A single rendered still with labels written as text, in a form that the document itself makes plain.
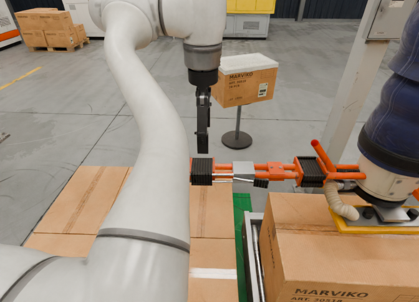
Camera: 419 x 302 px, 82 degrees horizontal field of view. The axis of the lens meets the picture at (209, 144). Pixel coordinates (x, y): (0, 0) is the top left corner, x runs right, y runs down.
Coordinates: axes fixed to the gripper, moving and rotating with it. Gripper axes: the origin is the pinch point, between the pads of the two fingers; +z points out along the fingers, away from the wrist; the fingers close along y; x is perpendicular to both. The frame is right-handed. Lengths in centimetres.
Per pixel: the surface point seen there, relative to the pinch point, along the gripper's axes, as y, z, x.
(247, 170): -0.6, 12.6, -13.7
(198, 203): 47, 86, 7
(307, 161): 3.8, 12.4, -33.9
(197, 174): -3.9, 11.8, 1.9
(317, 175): -3.5, 11.6, -34.6
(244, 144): 184, 137, -38
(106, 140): 192, 140, 139
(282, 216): 8, 46, -33
